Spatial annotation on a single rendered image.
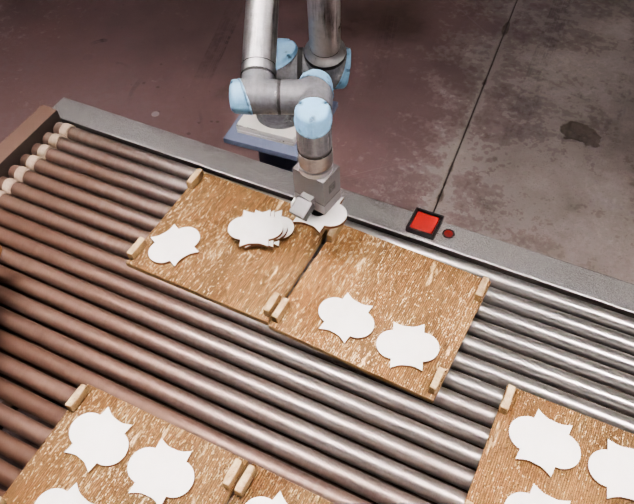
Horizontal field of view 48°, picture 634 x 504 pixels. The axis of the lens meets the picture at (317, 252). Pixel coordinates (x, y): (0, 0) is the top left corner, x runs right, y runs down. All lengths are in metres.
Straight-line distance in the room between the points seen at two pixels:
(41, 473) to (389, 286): 0.86
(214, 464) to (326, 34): 1.10
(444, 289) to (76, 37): 3.11
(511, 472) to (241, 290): 0.73
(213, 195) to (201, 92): 1.88
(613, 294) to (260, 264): 0.85
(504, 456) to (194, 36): 3.16
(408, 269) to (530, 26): 2.66
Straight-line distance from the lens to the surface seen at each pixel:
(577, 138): 3.55
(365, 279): 1.70
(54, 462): 1.60
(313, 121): 1.42
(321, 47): 1.95
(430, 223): 1.83
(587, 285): 1.81
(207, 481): 1.50
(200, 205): 1.90
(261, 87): 1.53
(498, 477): 1.50
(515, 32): 4.14
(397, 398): 1.56
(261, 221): 1.79
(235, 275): 1.73
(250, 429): 1.54
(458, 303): 1.68
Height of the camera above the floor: 2.32
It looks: 52 degrees down
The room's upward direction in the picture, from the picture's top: 4 degrees counter-clockwise
